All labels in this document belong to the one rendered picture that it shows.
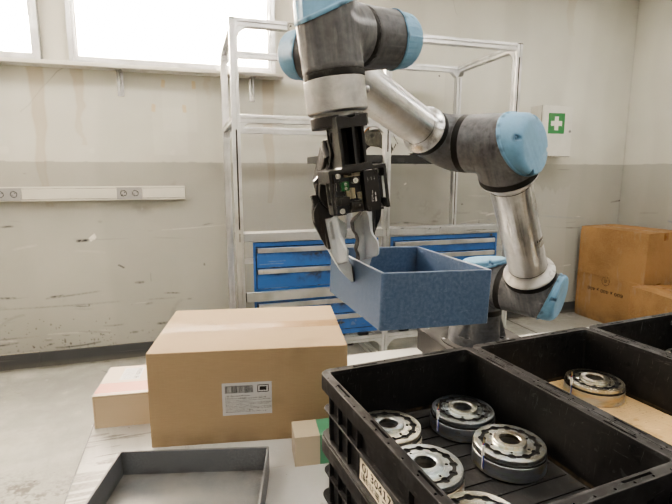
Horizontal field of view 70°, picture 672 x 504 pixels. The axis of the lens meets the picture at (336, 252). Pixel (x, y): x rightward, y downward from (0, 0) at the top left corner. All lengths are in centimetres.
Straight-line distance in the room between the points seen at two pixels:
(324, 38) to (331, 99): 7
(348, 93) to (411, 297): 25
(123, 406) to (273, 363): 36
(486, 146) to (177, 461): 81
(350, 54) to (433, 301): 30
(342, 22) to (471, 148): 45
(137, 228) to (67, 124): 75
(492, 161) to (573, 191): 373
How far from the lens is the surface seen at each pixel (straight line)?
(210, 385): 103
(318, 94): 58
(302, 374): 101
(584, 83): 473
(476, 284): 62
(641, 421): 101
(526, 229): 107
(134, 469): 103
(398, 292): 57
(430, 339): 135
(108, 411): 120
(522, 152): 93
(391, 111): 87
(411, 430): 79
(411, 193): 377
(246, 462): 98
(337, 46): 58
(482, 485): 75
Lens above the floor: 125
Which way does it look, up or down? 9 degrees down
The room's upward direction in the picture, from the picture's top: straight up
